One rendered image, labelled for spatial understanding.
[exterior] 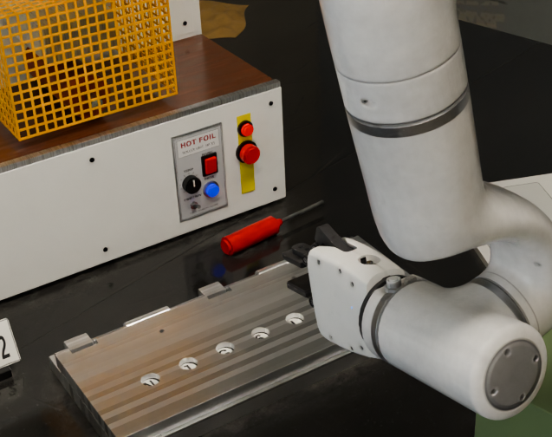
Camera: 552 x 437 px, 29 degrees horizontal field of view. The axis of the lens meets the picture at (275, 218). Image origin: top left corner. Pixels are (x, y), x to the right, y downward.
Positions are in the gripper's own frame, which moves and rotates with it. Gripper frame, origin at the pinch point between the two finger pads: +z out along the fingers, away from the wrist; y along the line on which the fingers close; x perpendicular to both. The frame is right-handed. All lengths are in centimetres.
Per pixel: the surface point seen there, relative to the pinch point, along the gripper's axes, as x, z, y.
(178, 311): -6.0, 22.9, 10.2
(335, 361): 5.8, 7.0, 16.0
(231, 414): -8.5, 7.1, 16.8
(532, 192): 52, 23, 13
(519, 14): 188, 172, 29
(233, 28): 51, 105, -5
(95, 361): -18.5, 20.0, 10.9
